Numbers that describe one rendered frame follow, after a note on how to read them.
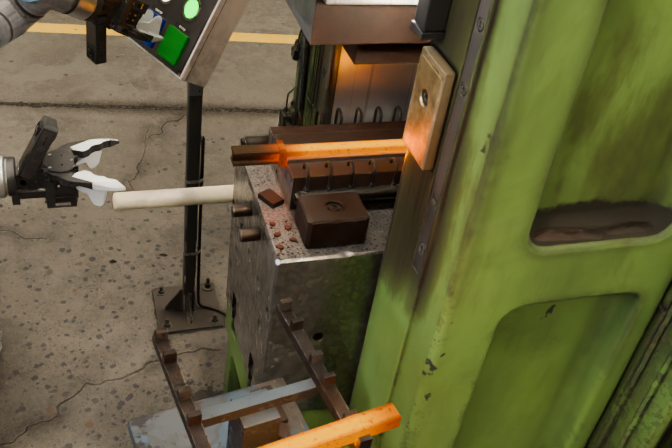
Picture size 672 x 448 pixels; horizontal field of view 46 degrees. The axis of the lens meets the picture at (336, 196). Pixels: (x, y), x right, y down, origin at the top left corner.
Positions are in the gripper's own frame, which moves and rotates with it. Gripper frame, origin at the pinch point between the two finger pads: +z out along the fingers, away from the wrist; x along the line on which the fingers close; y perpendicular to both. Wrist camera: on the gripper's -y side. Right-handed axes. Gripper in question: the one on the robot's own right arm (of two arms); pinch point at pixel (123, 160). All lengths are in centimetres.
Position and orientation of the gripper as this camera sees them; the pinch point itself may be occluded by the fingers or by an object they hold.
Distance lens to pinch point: 152.8
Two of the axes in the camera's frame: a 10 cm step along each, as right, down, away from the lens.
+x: 2.9, 6.0, -7.4
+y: -1.3, 7.9, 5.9
